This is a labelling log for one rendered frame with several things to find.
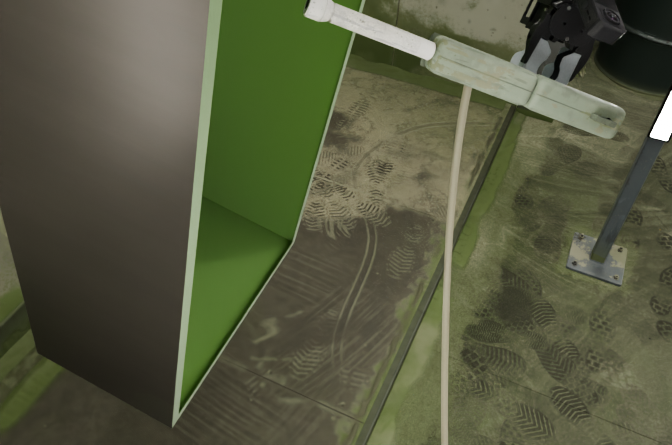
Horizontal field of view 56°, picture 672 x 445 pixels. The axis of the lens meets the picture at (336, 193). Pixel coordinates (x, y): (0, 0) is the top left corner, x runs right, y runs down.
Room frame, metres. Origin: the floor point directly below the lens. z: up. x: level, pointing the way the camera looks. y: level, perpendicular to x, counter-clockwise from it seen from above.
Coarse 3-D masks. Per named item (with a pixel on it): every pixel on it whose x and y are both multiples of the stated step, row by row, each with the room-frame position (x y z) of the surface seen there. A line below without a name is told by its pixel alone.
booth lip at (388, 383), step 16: (512, 112) 2.46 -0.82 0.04; (496, 144) 2.21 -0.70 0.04; (480, 176) 1.99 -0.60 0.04; (464, 208) 1.79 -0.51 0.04; (464, 224) 1.72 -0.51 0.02; (432, 288) 1.38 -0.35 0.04; (416, 320) 1.24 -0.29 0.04; (400, 352) 1.12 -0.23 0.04; (400, 368) 1.08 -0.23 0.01; (384, 384) 1.00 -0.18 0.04; (384, 400) 0.95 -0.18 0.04; (368, 416) 0.89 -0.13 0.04; (368, 432) 0.85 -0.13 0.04
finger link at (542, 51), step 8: (544, 40) 0.79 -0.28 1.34; (536, 48) 0.78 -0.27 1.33; (544, 48) 0.78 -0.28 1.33; (520, 56) 0.81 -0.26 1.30; (536, 56) 0.78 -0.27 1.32; (544, 56) 0.78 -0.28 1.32; (520, 64) 0.78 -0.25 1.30; (528, 64) 0.77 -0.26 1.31; (536, 64) 0.78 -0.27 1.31; (536, 72) 0.77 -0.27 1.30
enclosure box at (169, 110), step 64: (0, 0) 0.65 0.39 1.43; (64, 0) 0.62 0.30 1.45; (128, 0) 0.59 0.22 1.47; (192, 0) 0.56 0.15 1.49; (256, 0) 1.21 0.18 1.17; (0, 64) 0.67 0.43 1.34; (64, 64) 0.63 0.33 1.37; (128, 64) 0.59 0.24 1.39; (192, 64) 0.56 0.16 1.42; (256, 64) 1.22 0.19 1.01; (320, 64) 1.16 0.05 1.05; (0, 128) 0.69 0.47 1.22; (64, 128) 0.64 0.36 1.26; (128, 128) 0.60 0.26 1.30; (192, 128) 0.57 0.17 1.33; (256, 128) 1.22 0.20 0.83; (320, 128) 1.16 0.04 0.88; (0, 192) 0.71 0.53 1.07; (64, 192) 0.65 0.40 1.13; (128, 192) 0.61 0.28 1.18; (192, 192) 0.57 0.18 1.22; (256, 192) 1.22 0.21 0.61; (64, 256) 0.67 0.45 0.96; (128, 256) 0.62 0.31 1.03; (192, 256) 0.60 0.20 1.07; (256, 256) 1.11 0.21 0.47; (64, 320) 0.70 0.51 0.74; (128, 320) 0.64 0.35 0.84; (192, 320) 0.89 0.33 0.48; (128, 384) 0.66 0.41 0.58; (192, 384) 0.73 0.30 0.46
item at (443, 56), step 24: (312, 0) 0.70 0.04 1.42; (336, 24) 0.71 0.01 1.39; (360, 24) 0.71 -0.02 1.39; (384, 24) 0.72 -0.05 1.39; (408, 48) 0.71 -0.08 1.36; (432, 48) 0.72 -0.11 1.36; (456, 48) 0.72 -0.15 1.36; (432, 72) 0.71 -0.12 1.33; (456, 72) 0.71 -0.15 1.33; (480, 72) 0.71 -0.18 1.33; (504, 72) 0.72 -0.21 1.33; (528, 72) 0.73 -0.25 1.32; (504, 96) 0.71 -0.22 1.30; (528, 96) 0.72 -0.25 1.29; (552, 96) 0.72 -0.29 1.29; (576, 96) 0.73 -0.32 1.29; (576, 120) 0.72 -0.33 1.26; (600, 120) 0.71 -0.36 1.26
